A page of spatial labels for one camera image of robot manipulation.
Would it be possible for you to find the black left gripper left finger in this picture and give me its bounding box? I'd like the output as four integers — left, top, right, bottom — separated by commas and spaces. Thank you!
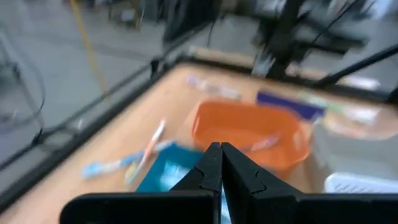
170, 142, 223, 224

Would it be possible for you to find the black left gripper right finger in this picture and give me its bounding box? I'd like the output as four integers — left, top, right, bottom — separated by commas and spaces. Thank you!
222, 142, 307, 224

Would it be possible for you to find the teal plastic basket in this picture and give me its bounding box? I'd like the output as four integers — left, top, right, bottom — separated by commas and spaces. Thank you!
136, 142, 233, 224

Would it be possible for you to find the orange plastic basket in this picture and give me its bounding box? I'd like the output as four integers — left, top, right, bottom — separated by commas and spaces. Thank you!
190, 98, 312, 180

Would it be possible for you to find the orange and white toothbrush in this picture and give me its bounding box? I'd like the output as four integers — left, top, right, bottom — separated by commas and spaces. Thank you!
124, 119, 168, 187

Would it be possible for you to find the dark blue flat mat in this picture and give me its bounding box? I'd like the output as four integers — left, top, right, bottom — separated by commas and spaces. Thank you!
255, 90, 326, 121

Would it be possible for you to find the blue and white toothbrush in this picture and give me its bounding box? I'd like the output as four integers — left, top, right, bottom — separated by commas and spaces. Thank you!
81, 140, 175, 180

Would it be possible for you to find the white perforated plastic basket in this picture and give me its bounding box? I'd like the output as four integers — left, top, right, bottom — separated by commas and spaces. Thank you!
323, 172, 398, 194

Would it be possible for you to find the grey plastic basket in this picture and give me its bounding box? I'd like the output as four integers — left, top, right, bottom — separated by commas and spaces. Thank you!
310, 123, 398, 185

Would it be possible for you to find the green and white toothbrush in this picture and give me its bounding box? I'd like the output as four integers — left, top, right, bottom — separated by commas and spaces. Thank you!
306, 98, 382, 125

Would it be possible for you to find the black metal bar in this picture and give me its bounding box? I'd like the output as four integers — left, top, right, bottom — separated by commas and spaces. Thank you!
313, 43, 398, 88

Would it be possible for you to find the yellow floor cable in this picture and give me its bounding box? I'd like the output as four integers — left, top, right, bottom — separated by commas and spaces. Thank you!
68, 0, 109, 96

